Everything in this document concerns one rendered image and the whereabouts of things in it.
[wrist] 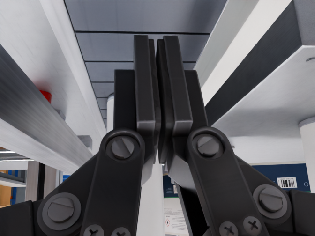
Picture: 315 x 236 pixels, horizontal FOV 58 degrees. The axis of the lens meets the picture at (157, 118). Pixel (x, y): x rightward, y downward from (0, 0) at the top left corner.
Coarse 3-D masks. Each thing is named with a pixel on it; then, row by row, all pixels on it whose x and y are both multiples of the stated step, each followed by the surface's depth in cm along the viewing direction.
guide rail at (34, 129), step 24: (0, 48) 5; (0, 72) 5; (0, 96) 5; (24, 96) 6; (0, 120) 5; (24, 120) 6; (48, 120) 8; (0, 144) 7; (24, 144) 7; (48, 144) 8; (72, 144) 12; (72, 168) 13
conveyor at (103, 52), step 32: (96, 0) 14; (128, 0) 14; (160, 0) 14; (192, 0) 15; (224, 0) 15; (96, 32) 17; (128, 32) 17; (160, 32) 18; (192, 32) 17; (96, 64) 21; (128, 64) 21; (192, 64) 22; (96, 96) 28
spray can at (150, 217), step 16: (112, 96) 27; (112, 112) 26; (112, 128) 26; (160, 176) 26; (144, 192) 24; (160, 192) 25; (144, 208) 24; (160, 208) 25; (144, 224) 23; (160, 224) 24
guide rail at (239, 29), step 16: (240, 0) 11; (256, 0) 10; (272, 0) 9; (288, 0) 10; (224, 16) 13; (240, 16) 11; (256, 16) 10; (272, 16) 10; (224, 32) 13; (240, 32) 11; (256, 32) 11; (208, 48) 15; (224, 48) 13; (240, 48) 12; (208, 64) 15; (224, 64) 14; (208, 80) 16; (224, 80) 16; (208, 96) 18
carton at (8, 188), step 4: (4, 188) 323; (8, 188) 337; (4, 192) 323; (8, 192) 337; (4, 196) 323; (8, 196) 337; (4, 200) 323; (8, 200) 337; (4, 204) 323; (8, 204) 337
